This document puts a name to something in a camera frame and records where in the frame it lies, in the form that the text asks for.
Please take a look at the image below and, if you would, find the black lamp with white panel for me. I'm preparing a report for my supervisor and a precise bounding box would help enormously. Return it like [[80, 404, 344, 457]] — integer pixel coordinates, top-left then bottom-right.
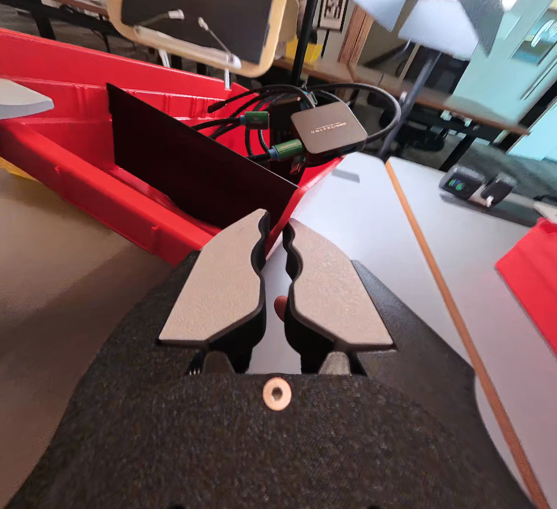
[[335, 0, 527, 61]]

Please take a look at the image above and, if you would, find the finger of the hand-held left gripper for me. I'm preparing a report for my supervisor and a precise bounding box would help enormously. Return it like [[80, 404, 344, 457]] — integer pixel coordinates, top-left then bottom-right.
[[0, 78, 55, 120]]

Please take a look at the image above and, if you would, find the large red plastic bin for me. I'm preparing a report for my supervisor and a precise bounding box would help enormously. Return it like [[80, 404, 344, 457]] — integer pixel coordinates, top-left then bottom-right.
[[0, 28, 345, 267]]

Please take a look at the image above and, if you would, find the red plastic bin white label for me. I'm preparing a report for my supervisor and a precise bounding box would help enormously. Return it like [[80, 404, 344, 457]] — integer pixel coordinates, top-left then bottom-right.
[[495, 218, 557, 355]]

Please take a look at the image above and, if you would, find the black white marker tag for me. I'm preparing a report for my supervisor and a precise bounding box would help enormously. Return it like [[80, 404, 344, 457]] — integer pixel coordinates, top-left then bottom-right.
[[318, 0, 349, 33]]

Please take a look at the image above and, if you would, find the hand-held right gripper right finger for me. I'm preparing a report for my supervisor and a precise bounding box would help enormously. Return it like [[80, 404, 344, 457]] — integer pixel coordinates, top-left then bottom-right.
[[283, 218, 394, 351]]

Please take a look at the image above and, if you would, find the thick black braided hub cable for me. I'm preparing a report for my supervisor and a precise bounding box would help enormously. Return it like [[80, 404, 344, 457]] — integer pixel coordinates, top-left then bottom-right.
[[300, 83, 402, 148]]

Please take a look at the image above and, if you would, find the black bin divider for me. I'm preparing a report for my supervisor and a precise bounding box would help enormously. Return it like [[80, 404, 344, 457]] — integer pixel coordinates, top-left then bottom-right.
[[106, 83, 300, 231]]

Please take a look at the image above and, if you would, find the black tripod stand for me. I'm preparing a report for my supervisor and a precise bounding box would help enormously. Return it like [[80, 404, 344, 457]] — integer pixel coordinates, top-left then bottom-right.
[[378, 50, 441, 162]]

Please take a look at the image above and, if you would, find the small black device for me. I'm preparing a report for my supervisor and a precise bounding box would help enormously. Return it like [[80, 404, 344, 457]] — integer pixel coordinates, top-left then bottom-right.
[[480, 172, 518, 209]]

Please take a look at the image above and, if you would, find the black stand pole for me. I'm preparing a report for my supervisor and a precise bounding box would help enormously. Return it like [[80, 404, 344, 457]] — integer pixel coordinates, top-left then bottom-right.
[[289, 0, 329, 83]]

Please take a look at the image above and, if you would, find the small grey device with display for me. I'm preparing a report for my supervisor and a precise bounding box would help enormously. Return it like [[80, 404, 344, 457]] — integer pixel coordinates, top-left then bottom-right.
[[439, 164, 487, 202]]

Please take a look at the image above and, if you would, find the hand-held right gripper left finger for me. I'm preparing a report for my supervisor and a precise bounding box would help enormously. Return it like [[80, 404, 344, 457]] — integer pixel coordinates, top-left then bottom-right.
[[158, 209, 270, 349]]

